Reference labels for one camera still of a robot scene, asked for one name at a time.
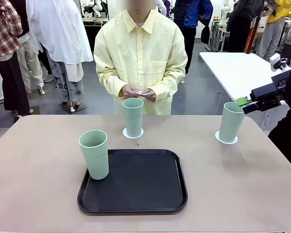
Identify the person's left forearm yellow sleeve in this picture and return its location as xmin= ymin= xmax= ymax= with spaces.
xmin=154 ymin=70 xmax=186 ymax=100

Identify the person in yellow top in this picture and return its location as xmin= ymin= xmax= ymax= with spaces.
xmin=256 ymin=0 xmax=291 ymax=61

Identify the person in yellow shirt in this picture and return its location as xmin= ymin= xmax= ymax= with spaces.
xmin=94 ymin=0 xmax=188 ymax=116

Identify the person in blue jacket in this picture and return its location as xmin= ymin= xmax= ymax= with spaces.
xmin=173 ymin=0 xmax=213 ymax=84

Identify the black plastic serving tray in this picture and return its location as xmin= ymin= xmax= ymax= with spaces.
xmin=77 ymin=149 xmax=188 ymax=216

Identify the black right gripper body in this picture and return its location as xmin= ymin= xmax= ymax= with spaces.
xmin=250 ymin=72 xmax=290 ymax=103

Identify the person in beige trousers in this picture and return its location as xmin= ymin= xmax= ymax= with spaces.
xmin=16 ymin=36 xmax=54 ymax=95

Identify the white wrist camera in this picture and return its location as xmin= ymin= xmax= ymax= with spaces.
xmin=269 ymin=53 xmax=291 ymax=72

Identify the person's right forearm yellow sleeve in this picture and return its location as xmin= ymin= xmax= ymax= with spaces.
xmin=96 ymin=70 xmax=126 ymax=99

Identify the person in plaid shirt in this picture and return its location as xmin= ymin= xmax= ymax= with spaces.
xmin=0 ymin=0 xmax=31 ymax=117

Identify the metal floor base plate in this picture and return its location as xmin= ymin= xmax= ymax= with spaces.
xmin=58 ymin=101 xmax=88 ymax=115

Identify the black bag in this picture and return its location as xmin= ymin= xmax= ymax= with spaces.
xmin=200 ymin=25 xmax=211 ymax=45

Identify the person's right hand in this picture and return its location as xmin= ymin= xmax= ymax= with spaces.
xmin=122 ymin=83 xmax=140 ymax=99

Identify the white table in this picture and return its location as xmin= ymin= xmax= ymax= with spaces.
xmin=198 ymin=51 xmax=291 ymax=132

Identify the person's left hand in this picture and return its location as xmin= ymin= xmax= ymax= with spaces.
xmin=142 ymin=88 xmax=157 ymax=103

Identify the light green plastic cup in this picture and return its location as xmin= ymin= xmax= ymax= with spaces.
xmin=218 ymin=101 xmax=245 ymax=143
xmin=78 ymin=130 xmax=110 ymax=181
xmin=122 ymin=98 xmax=145 ymax=139

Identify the background workbench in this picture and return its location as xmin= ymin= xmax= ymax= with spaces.
xmin=81 ymin=17 xmax=110 ymax=27

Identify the person in black jacket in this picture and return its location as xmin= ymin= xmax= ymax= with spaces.
xmin=226 ymin=0 xmax=266 ymax=53

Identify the orange black pole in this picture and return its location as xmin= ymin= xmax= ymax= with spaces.
xmin=243 ymin=14 xmax=261 ymax=54

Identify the white black humanoid robot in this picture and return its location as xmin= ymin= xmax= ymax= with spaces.
xmin=83 ymin=0 xmax=107 ymax=18

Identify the figure in white shirt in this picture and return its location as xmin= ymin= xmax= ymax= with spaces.
xmin=26 ymin=0 xmax=95 ymax=110

